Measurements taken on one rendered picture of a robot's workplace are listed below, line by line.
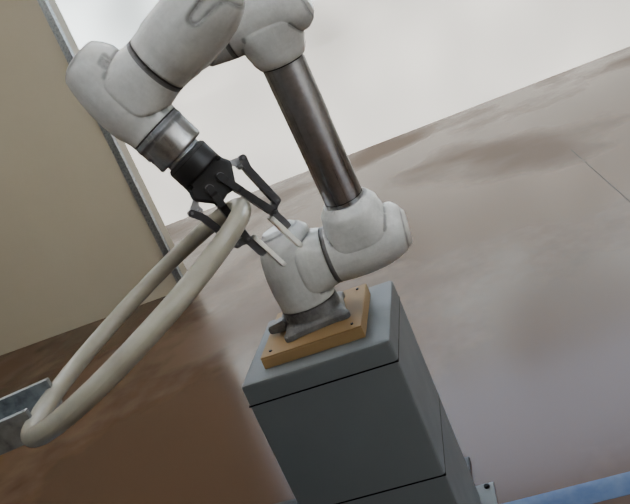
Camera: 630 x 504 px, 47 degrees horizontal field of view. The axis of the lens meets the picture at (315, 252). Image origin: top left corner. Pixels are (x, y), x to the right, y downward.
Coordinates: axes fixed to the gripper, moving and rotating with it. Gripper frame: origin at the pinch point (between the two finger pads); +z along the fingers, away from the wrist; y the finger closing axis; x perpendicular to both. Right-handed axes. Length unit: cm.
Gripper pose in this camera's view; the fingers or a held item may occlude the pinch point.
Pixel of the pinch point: (277, 241)
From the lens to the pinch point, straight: 116.9
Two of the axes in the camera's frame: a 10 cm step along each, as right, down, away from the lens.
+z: 7.1, 6.6, 2.3
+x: 2.5, 0.6, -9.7
